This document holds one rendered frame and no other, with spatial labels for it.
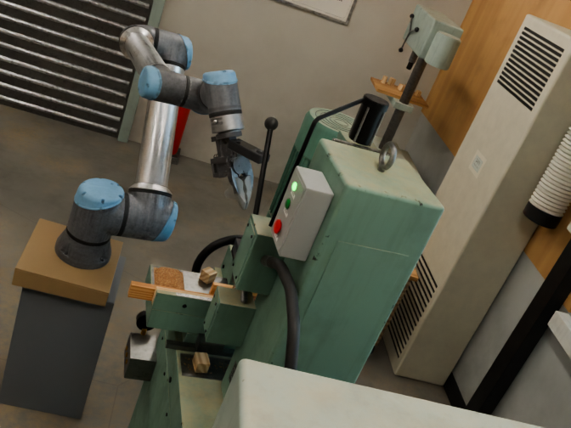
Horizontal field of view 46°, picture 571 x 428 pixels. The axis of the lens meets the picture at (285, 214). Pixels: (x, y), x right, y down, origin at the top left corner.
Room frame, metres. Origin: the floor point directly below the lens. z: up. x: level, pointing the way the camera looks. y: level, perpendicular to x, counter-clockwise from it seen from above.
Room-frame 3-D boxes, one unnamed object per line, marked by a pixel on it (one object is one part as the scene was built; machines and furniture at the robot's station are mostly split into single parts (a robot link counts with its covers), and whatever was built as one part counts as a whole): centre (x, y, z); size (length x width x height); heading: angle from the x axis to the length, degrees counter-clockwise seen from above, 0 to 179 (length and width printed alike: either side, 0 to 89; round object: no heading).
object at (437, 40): (4.01, -0.41, 0.79); 0.62 x 0.48 x 1.58; 12
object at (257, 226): (1.33, 0.02, 1.22); 0.09 x 0.08 x 0.15; 21
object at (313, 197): (1.24, -0.03, 1.40); 0.10 x 0.06 x 0.16; 21
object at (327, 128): (1.59, -0.04, 1.35); 0.18 x 0.18 x 0.31
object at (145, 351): (1.63, 0.25, 0.58); 0.12 x 0.08 x 0.08; 21
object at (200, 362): (1.41, 0.06, 0.82); 0.04 x 0.03 x 0.03; 27
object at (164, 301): (1.55, -0.05, 0.93); 0.60 x 0.02 x 0.06; 111
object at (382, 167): (1.32, -0.15, 1.55); 0.06 x 0.02 x 0.07; 21
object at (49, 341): (1.97, 0.61, 0.27); 0.30 x 0.30 x 0.55; 14
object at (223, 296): (1.36, 0.04, 1.02); 0.09 x 0.07 x 0.12; 111
